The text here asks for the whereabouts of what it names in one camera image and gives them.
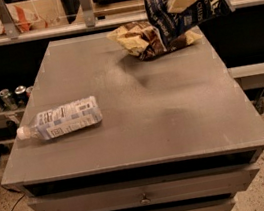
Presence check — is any blue chip bag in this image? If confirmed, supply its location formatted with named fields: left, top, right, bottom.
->
left=144, top=0, right=235, bottom=51

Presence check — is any brown chip bag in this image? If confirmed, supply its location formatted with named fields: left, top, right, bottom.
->
left=106, top=21, right=202, bottom=61

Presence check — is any grey drawer cabinet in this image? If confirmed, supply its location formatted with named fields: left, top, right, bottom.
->
left=3, top=34, right=264, bottom=211

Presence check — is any red soda can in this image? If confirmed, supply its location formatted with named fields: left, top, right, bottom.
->
left=26, top=85, right=33, bottom=97

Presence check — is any clear plastic water bottle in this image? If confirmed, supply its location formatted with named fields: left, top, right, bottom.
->
left=17, top=96, right=103, bottom=141

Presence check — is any dark blue soda can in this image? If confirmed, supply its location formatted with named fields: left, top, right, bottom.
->
left=15, top=85, right=28, bottom=105

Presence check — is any upper drawer with knob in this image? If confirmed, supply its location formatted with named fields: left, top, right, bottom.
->
left=28, top=164, right=259, bottom=211

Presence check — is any green soda can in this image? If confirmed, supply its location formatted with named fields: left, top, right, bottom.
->
left=0, top=88, right=18, bottom=110

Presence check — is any middle metal bracket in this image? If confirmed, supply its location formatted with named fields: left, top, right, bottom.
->
left=79, top=0, right=96, bottom=28

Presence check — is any metal bracket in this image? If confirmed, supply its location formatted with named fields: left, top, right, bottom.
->
left=79, top=0, right=96, bottom=28
left=0, top=0, right=20, bottom=39

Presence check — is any left metal bracket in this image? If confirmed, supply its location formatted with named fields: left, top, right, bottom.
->
left=0, top=0, right=20, bottom=39

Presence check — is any long metal shelf rail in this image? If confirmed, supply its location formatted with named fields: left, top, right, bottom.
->
left=0, top=0, right=264, bottom=45

